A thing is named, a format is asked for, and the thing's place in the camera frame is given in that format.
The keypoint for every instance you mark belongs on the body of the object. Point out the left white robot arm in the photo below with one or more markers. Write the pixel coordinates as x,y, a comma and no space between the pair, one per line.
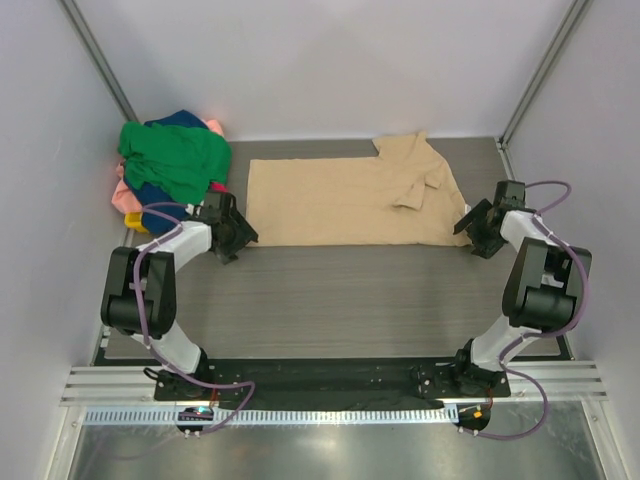
140,294

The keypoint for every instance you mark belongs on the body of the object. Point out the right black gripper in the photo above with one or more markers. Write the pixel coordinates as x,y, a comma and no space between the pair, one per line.
485,248

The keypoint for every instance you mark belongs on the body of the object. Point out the right aluminium corner post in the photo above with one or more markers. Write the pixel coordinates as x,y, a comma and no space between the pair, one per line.
569,24

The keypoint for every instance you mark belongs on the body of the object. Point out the navy blue t shirt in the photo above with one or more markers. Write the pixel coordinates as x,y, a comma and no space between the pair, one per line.
151,194

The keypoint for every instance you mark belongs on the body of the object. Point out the aluminium frame rail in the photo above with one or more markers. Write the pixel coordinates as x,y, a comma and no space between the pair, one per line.
128,386

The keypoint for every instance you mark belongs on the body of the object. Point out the green t shirt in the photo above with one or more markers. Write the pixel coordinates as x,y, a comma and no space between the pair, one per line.
181,161

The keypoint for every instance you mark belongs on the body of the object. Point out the yellow plastic bin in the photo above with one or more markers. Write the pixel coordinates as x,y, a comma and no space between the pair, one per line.
133,221

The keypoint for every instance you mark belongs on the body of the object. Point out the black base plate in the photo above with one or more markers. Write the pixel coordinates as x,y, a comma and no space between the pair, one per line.
346,384

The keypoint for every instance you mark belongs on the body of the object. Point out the aluminium corner post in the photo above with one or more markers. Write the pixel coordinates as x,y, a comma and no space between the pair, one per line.
569,24
99,60

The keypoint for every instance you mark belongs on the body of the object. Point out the left aluminium corner post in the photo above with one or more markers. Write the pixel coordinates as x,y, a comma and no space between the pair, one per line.
99,60

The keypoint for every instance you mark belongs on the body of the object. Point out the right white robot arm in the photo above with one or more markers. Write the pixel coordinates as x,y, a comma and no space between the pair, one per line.
543,297

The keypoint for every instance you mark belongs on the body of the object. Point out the pink t shirt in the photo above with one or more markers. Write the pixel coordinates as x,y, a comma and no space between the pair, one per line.
124,200

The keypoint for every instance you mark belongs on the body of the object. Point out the white slotted cable duct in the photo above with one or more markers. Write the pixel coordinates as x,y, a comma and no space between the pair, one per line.
183,416

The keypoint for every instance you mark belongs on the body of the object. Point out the beige t shirt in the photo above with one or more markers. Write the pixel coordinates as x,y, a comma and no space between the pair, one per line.
404,195

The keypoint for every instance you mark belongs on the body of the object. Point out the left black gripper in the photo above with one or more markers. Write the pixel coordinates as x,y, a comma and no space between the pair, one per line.
244,234

